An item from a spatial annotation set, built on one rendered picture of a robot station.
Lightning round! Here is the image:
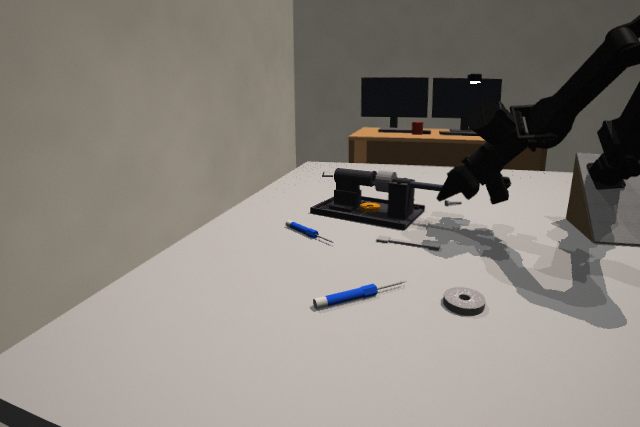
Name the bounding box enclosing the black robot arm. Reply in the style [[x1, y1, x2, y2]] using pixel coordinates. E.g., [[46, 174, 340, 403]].
[[467, 15, 640, 205]]

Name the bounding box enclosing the blue screwdriver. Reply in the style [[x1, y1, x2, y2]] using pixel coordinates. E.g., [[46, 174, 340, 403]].
[[313, 282, 402, 309], [286, 220, 324, 239]]

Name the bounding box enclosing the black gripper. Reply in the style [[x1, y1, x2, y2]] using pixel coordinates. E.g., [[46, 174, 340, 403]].
[[437, 142, 508, 201]]

